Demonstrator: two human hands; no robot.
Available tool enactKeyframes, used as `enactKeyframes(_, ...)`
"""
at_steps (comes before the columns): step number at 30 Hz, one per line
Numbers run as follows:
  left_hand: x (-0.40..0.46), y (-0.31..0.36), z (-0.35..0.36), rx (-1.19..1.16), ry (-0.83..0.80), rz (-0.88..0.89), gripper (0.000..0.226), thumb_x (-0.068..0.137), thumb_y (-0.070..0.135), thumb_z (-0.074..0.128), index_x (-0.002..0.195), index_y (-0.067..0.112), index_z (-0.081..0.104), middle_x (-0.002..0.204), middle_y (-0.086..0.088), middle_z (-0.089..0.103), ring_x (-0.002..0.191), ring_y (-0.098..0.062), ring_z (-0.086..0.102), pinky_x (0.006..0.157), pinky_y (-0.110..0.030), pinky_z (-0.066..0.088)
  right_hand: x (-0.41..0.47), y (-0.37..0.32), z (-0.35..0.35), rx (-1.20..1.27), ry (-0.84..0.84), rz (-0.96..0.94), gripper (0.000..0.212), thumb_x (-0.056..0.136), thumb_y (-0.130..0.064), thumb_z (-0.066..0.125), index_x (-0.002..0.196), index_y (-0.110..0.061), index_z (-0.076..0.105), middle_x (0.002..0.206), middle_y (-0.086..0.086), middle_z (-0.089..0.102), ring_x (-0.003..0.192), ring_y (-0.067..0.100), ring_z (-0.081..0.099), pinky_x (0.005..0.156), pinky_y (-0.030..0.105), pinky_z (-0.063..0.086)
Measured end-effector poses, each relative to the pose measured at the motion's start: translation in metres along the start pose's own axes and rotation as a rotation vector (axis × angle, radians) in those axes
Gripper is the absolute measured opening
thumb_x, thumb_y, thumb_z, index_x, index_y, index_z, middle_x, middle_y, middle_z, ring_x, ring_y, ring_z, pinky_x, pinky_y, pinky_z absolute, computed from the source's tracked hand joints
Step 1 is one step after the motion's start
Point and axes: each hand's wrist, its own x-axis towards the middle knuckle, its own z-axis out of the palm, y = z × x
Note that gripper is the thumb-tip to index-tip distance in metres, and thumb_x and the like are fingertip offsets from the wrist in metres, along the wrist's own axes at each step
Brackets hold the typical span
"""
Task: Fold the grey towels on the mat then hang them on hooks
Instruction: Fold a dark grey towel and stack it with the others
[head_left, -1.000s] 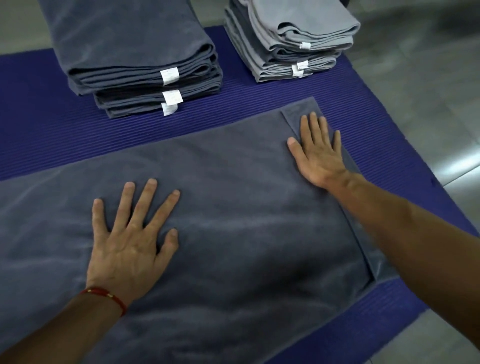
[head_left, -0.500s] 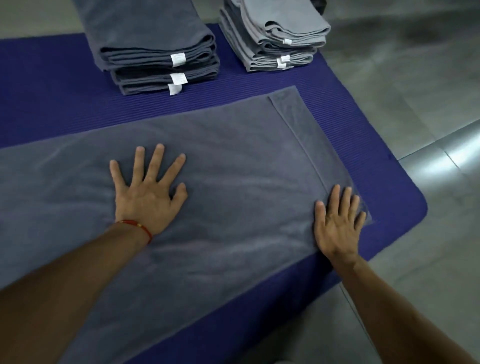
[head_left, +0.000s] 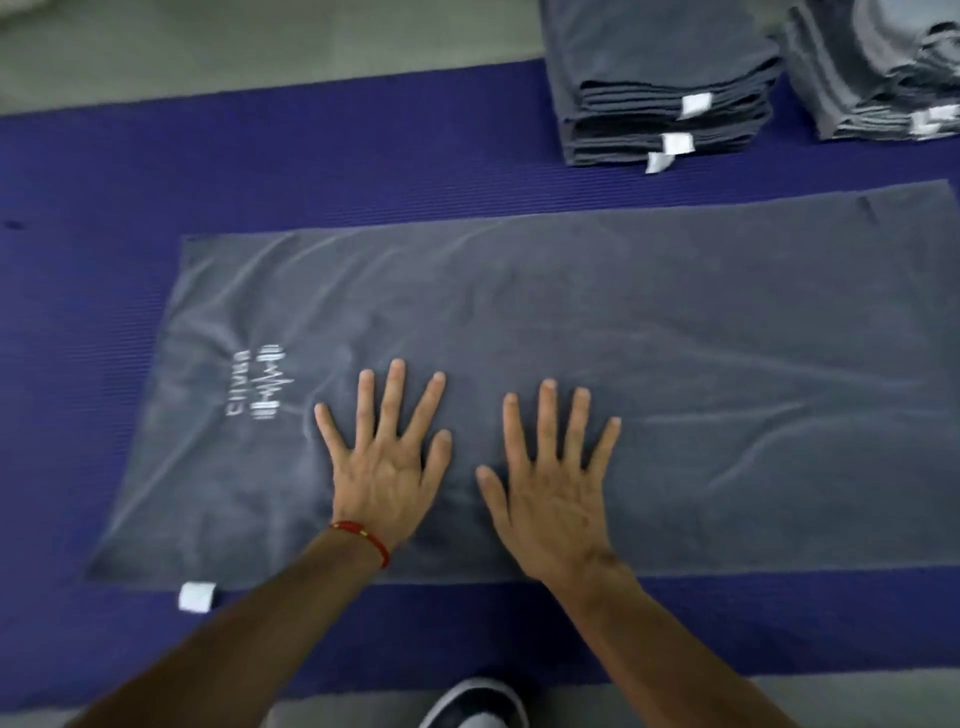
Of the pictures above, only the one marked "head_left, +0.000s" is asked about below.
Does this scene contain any person's left hand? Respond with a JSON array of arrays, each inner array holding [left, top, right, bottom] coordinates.
[[313, 358, 454, 562]]

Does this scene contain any black and white sneaker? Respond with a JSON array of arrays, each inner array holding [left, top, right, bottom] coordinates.
[[417, 678, 530, 728]]

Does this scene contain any purple ribbed mat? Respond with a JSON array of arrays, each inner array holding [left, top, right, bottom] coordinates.
[[0, 59, 960, 710]]

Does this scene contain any person's left forearm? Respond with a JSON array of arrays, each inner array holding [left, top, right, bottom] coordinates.
[[67, 536, 388, 728]]

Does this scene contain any person's right hand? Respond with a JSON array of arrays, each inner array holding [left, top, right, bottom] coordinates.
[[475, 378, 639, 594]]

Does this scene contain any red string bracelet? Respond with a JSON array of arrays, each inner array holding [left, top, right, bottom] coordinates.
[[328, 521, 393, 570]]

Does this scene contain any person's right forearm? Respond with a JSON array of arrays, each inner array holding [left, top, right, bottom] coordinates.
[[547, 562, 800, 728]]

